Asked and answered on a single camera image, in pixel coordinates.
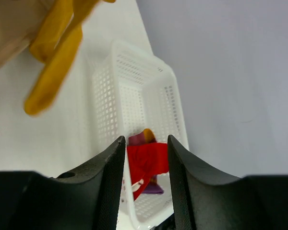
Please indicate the wooden clothes rack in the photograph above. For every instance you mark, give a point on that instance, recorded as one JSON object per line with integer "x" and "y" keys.
{"x": 19, "y": 22}

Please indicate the red sock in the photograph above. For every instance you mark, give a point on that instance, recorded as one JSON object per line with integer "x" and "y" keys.
{"x": 146, "y": 162}

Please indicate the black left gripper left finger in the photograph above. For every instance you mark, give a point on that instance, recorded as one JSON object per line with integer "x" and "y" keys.
{"x": 86, "y": 197}

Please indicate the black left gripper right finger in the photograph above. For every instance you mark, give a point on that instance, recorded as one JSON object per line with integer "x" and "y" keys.
{"x": 206, "y": 198}

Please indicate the mustard yellow sock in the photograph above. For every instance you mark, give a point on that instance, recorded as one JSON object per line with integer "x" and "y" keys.
{"x": 56, "y": 45}

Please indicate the purple sock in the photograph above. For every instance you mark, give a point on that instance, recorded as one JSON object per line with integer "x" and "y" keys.
{"x": 144, "y": 139}

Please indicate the white plastic basket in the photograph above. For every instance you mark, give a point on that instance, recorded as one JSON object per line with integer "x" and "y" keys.
{"x": 132, "y": 90}

